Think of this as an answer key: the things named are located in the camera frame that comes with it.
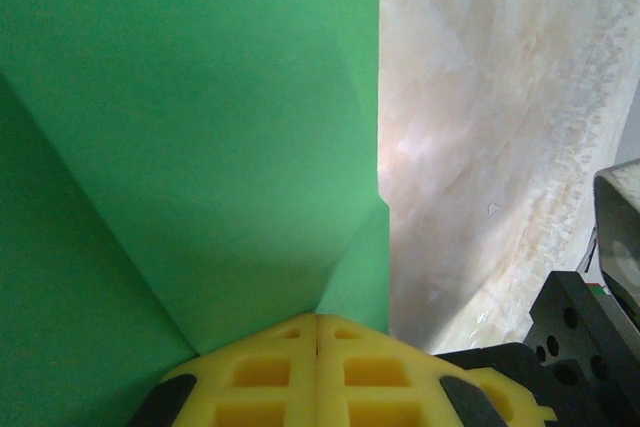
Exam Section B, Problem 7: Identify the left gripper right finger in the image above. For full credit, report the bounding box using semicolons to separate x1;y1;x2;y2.
318;314;506;427

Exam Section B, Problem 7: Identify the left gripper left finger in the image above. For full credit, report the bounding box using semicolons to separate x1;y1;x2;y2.
127;314;320;427

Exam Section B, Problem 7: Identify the green paper sheet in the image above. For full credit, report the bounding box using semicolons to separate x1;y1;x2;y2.
0;0;392;383

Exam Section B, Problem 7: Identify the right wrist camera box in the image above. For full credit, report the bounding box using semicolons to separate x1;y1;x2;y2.
592;159;640;298

